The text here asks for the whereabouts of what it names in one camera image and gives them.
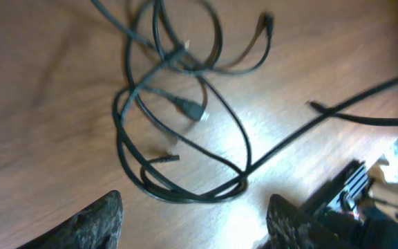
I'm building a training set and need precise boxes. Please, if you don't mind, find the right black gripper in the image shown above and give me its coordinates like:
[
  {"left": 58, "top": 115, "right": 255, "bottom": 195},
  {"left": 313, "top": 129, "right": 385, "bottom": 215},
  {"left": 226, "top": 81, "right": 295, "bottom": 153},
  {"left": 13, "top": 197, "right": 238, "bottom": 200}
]
[{"left": 300, "top": 160, "right": 398, "bottom": 248}]

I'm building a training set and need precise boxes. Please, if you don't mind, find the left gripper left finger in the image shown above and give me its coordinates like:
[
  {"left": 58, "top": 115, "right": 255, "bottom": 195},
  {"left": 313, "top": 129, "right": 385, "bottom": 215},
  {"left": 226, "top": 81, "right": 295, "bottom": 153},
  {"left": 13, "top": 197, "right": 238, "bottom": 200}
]
[{"left": 20, "top": 190, "right": 123, "bottom": 249}]

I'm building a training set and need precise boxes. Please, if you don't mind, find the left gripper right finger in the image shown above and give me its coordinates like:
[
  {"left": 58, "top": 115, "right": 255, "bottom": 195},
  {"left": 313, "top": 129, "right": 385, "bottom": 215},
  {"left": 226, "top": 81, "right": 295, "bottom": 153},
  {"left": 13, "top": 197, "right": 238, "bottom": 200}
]
[{"left": 266, "top": 193, "right": 345, "bottom": 249}]

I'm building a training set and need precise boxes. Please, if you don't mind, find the black usb cable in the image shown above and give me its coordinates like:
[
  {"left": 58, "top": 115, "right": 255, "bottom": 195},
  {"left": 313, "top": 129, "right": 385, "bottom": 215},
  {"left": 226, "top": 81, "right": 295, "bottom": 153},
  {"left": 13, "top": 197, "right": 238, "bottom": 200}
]
[{"left": 111, "top": 0, "right": 254, "bottom": 204}]

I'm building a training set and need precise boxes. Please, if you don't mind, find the thin black cable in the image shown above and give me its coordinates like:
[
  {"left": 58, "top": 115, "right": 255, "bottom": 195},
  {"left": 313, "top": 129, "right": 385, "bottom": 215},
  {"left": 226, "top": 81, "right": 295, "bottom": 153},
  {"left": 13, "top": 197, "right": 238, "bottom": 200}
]
[{"left": 90, "top": 0, "right": 275, "bottom": 77}]

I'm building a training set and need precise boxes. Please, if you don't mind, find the right camera black cable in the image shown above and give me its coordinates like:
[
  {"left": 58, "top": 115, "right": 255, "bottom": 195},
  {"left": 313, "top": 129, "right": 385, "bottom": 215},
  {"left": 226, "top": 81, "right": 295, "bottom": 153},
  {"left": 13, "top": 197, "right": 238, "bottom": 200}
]
[{"left": 243, "top": 68, "right": 398, "bottom": 177}]

